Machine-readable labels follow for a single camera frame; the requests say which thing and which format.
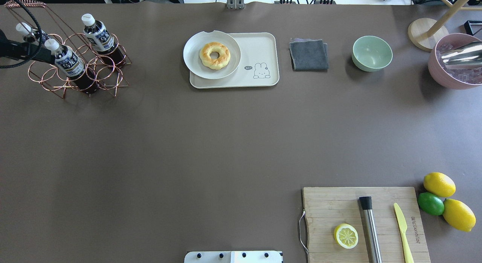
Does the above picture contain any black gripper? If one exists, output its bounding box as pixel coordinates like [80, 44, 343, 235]
[0, 30, 55, 64]

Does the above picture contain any tea bottle front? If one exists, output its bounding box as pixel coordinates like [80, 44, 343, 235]
[44, 38, 98, 95]

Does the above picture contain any tea bottle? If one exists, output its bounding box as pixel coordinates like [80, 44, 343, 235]
[44, 38, 98, 95]
[15, 22, 50, 43]
[81, 14, 126, 68]

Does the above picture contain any tea bottle rear left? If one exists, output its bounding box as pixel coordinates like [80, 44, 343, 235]
[15, 22, 50, 43]

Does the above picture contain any tea bottle rear right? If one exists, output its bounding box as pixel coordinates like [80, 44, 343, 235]
[81, 14, 126, 68]

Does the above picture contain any cream rectangular tray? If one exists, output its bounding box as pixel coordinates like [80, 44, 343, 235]
[183, 30, 279, 89]

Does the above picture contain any black framed tray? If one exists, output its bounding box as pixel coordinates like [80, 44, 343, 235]
[464, 20, 482, 36]

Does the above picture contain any white round plate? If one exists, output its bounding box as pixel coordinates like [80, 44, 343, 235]
[183, 30, 241, 79]

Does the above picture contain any glazed donut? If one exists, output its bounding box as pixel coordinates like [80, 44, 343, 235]
[198, 42, 231, 70]

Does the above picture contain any grey folded cloth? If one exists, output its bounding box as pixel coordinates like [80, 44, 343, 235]
[289, 38, 329, 71]

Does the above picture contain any wooden cutting board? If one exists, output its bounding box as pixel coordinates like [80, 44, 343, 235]
[302, 187, 431, 263]

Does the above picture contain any green bowl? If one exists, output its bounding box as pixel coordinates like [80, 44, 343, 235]
[351, 36, 393, 72]

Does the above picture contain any half lemon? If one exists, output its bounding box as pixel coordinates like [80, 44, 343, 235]
[333, 223, 358, 249]

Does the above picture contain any steel muddler black tip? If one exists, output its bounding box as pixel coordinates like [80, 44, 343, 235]
[359, 196, 382, 263]

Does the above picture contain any wooden stand with round base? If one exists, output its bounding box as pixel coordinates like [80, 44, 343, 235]
[408, 0, 481, 52]

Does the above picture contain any yellow plastic knife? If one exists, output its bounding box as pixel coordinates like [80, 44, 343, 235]
[393, 203, 414, 263]

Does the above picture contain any green lime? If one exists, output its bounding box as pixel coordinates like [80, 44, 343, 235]
[417, 192, 445, 216]

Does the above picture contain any yellow lemon upper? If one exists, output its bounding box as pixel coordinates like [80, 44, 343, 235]
[423, 172, 456, 198]

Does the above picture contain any yellow lemon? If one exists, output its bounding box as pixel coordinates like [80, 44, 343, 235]
[442, 199, 476, 232]
[423, 172, 456, 198]

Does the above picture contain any pink bowl with ice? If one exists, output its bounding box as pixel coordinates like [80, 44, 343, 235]
[428, 33, 481, 89]

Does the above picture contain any steel ice scoop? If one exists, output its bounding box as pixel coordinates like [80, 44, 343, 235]
[440, 41, 482, 69]

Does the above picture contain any yellow lemon lower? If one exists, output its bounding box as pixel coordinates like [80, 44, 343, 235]
[442, 199, 476, 232]

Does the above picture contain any copper wire bottle rack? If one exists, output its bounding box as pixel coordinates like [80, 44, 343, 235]
[1, 0, 131, 98]

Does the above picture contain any aluminium frame post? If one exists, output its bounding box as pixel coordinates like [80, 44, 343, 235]
[227, 0, 245, 9]

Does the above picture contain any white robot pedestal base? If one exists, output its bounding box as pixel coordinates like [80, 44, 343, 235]
[184, 250, 284, 263]

